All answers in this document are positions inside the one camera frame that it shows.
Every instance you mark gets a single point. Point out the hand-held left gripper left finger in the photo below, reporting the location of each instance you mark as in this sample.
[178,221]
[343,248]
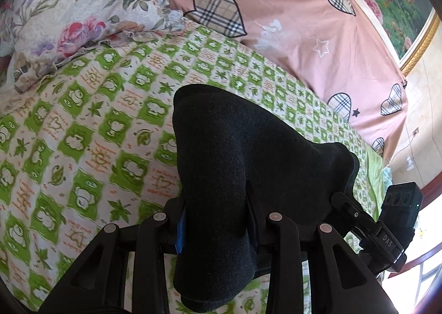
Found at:
[181,231]

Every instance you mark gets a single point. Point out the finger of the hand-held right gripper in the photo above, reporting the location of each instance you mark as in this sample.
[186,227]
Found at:
[352,212]

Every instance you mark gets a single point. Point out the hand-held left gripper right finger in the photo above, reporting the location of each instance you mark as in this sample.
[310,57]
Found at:
[257,226]

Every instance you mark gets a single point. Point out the black pants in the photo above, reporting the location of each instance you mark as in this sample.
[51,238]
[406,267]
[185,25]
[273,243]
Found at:
[234,155]

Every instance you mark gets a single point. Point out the plain light green cloth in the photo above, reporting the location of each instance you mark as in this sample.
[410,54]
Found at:
[374,172]

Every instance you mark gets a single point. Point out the light blue cloth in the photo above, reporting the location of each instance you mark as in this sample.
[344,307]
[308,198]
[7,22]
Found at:
[387,177]

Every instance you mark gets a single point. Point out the green patterned bed sheet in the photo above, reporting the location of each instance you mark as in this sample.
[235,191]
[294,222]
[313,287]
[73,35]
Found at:
[103,134]

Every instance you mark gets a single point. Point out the pink quilt with plaid hearts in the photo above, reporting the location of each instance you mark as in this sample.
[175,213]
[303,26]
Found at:
[286,17]

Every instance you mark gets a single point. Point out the brown wooden bed frame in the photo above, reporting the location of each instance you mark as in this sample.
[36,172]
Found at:
[431,193]

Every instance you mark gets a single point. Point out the wall socket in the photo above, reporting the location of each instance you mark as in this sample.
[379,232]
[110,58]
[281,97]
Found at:
[416,131]

